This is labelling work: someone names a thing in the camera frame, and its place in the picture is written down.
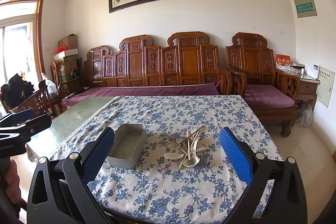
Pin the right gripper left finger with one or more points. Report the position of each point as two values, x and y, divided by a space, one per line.
59 190

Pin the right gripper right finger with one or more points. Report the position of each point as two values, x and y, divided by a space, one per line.
287 200

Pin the white ceramic spoon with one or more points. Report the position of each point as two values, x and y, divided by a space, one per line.
176 156
194 154

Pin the dark wooden chopstick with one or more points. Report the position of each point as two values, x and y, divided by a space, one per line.
191 135

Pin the white plastic fork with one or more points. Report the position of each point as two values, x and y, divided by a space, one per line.
190 143

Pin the person's left hand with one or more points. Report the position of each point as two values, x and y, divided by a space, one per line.
13 190

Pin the wooden chair with black bag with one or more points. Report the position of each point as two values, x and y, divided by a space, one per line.
19 94

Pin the metal rectangular tray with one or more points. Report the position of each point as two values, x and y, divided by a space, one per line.
129 140

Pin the stacked cardboard boxes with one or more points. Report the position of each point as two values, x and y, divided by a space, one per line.
66 57

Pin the blue floral tablecloth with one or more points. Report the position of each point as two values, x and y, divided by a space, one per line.
182 175

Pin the carved wooden armchair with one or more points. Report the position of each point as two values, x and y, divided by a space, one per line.
251 62

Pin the purple armchair cushion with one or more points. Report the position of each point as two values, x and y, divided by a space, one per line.
266 97

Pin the wooden side table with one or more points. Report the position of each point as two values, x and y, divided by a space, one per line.
307 92

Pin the purple sofa cushion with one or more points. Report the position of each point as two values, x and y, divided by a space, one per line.
181 90

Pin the red gift box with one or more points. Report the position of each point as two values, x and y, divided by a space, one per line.
282 61

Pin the carved wooden sofa bench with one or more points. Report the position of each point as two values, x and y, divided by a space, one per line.
189 59

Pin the white wall distribution box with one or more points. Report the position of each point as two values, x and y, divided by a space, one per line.
325 86

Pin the wall electrical panel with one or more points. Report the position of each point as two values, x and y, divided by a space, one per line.
305 8

